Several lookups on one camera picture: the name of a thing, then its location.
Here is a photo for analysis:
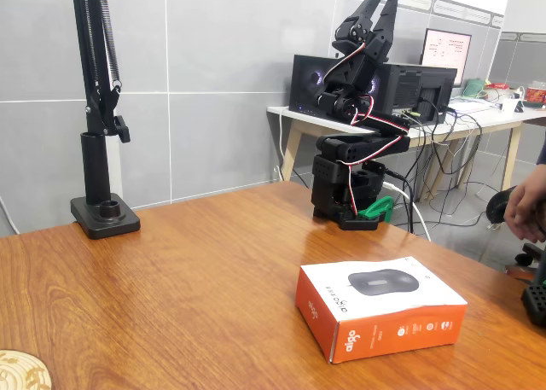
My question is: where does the orange white mouse box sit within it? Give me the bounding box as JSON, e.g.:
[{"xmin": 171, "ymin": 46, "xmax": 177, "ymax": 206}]
[{"xmin": 295, "ymin": 255, "xmax": 469, "ymax": 364}]

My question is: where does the black second arm base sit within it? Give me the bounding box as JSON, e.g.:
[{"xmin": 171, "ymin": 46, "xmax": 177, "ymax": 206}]
[{"xmin": 520, "ymin": 278, "xmax": 546, "ymax": 327}]

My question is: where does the person's hand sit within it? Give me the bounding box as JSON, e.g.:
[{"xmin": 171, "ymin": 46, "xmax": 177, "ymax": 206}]
[{"xmin": 502, "ymin": 167, "xmax": 546, "ymax": 245}]

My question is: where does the black computer case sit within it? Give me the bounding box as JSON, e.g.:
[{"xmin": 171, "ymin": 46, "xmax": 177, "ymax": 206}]
[{"xmin": 288, "ymin": 54, "xmax": 458, "ymax": 131}]

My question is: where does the computer monitor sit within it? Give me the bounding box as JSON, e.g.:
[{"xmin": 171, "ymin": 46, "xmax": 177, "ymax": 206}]
[{"xmin": 419, "ymin": 28, "xmax": 473, "ymax": 88}]

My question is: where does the white table with wooden legs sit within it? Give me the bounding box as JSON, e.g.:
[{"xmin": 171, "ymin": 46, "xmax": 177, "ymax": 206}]
[{"xmin": 266, "ymin": 103, "xmax": 546, "ymax": 203}]

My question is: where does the stack of papers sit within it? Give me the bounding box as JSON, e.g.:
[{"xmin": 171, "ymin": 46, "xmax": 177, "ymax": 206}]
[{"xmin": 447, "ymin": 96, "xmax": 491, "ymax": 113}]

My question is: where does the green plastic clamp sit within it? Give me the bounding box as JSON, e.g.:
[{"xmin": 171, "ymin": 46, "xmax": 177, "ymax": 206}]
[{"xmin": 357, "ymin": 195, "xmax": 394, "ymax": 224}]

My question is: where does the black office chair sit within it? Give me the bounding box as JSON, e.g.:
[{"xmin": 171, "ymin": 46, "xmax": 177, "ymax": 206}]
[{"xmin": 485, "ymin": 184, "xmax": 546, "ymax": 282}]

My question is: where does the black spring boom stand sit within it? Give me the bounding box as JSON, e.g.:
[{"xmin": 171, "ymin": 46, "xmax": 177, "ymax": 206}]
[{"xmin": 69, "ymin": 0, "xmax": 142, "ymax": 241}]

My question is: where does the round wooden coaster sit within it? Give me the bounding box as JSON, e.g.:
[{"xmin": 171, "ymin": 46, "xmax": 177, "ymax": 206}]
[{"xmin": 0, "ymin": 349, "xmax": 53, "ymax": 390}]

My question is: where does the red white servo cable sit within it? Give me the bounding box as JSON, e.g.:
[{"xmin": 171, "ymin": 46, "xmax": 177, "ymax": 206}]
[{"xmin": 322, "ymin": 43, "xmax": 411, "ymax": 215}]

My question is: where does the black cable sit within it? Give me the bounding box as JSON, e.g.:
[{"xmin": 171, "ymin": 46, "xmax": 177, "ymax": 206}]
[{"xmin": 385, "ymin": 169, "xmax": 415, "ymax": 234}]

